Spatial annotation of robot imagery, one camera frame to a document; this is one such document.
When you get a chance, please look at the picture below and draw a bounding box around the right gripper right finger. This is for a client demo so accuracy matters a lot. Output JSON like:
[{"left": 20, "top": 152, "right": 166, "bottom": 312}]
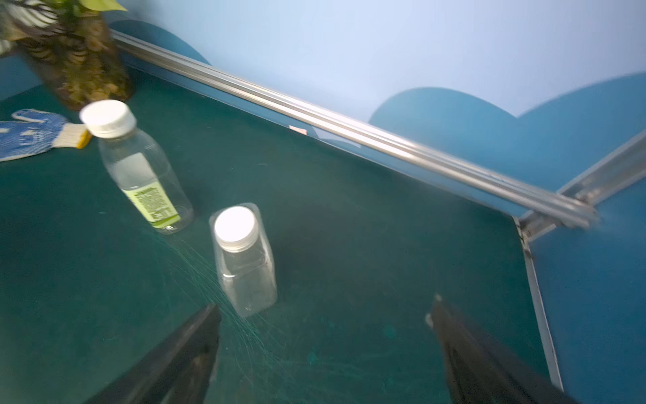
[{"left": 427, "top": 295, "right": 575, "bottom": 404}]

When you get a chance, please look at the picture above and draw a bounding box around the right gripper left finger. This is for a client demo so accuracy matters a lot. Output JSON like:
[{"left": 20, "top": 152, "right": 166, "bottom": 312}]
[{"left": 87, "top": 305, "right": 221, "bottom": 403}]

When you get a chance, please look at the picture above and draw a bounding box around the square clear bottle white label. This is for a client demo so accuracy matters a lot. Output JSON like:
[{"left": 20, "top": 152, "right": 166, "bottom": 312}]
[{"left": 210, "top": 202, "right": 278, "bottom": 317}]

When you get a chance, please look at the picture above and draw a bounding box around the round clear bottle green label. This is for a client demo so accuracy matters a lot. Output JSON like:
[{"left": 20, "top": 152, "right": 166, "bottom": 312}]
[{"left": 99, "top": 129, "right": 193, "bottom": 235}]

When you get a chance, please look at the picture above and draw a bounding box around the white cap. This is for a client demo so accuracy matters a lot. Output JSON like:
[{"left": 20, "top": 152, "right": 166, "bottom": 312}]
[
  {"left": 213, "top": 205, "right": 259, "bottom": 254},
  {"left": 79, "top": 99, "right": 137, "bottom": 139}
]

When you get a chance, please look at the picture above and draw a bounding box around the blue dotted work glove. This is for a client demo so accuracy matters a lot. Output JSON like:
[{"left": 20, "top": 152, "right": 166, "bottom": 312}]
[{"left": 1, "top": 109, "right": 92, "bottom": 162}]

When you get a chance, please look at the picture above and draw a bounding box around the artificial potted plant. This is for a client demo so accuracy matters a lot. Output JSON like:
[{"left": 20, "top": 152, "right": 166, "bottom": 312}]
[{"left": 1, "top": 0, "right": 134, "bottom": 111}]

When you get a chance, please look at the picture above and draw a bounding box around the aluminium back rail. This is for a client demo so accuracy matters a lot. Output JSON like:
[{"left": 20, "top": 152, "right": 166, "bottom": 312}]
[{"left": 112, "top": 30, "right": 599, "bottom": 227}]

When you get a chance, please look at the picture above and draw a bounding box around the right aluminium corner post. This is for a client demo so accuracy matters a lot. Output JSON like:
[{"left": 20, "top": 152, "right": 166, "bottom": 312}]
[{"left": 517, "top": 131, "right": 645, "bottom": 242}]

